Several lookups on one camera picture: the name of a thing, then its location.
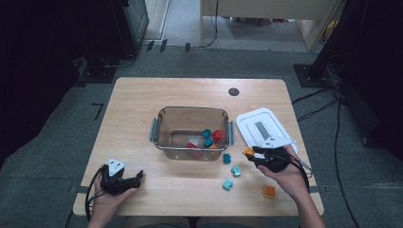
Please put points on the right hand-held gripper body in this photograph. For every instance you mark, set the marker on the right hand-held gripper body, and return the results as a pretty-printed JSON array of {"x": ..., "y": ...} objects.
[{"x": 274, "y": 160}]

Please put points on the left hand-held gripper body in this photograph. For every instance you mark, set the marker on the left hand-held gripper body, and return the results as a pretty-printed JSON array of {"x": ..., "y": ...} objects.
[{"x": 114, "y": 183}]

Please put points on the light blue toy block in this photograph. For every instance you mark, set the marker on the light blue toy block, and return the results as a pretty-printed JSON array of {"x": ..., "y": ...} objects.
[
  {"x": 235, "y": 171},
  {"x": 227, "y": 184}
]

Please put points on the white container lid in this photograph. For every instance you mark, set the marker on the white container lid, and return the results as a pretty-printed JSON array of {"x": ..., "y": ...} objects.
[{"x": 253, "y": 122}]

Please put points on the small red toy block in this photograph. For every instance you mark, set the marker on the small red toy block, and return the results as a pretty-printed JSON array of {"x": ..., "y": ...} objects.
[{"x": 217, "y": 135}]

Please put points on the pink block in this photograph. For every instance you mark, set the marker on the pink block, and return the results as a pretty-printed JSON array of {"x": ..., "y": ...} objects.
[{"x": 191, "y": 145}]

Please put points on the clear plastic container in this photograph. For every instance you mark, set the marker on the clear plastic container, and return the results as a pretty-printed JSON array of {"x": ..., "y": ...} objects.
[{"x": 183, "y": 123}]

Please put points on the person's left hand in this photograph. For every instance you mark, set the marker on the person's left hand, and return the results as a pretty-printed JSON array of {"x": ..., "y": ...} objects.
[{"x": 107, "y": 205}]

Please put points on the person's right hand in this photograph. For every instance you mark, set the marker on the person's right hand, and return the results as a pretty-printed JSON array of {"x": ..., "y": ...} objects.
[{"x": 293, "y": 180}]

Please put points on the grey tape strip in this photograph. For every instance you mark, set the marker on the grey tape strip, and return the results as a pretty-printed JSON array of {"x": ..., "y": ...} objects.
[
  {"x": 74, "y": 190},
  {"x": 316, "y": 189}
]

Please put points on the black stand base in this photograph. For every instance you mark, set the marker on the black stand base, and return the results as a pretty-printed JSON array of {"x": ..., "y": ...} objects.
[
  {"x": 304, "y": 76},
  {"x": 98, "y": 75}
]

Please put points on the yellow object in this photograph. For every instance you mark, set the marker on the yellow object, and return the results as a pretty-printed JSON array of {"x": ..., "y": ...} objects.
[{"x": 331, "y": 30}]

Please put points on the beige desk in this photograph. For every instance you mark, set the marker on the beige desk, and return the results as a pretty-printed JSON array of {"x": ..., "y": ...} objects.
[{"x": 269, "y": 8}]

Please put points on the dark cabinet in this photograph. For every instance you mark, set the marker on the dark cabinet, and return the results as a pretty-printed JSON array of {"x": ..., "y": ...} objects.
[{"x": 136, "y": 22}]

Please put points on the dark curtain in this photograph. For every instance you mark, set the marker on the dark curtain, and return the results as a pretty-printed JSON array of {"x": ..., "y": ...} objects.
[{"x": 38, "y": 47}]

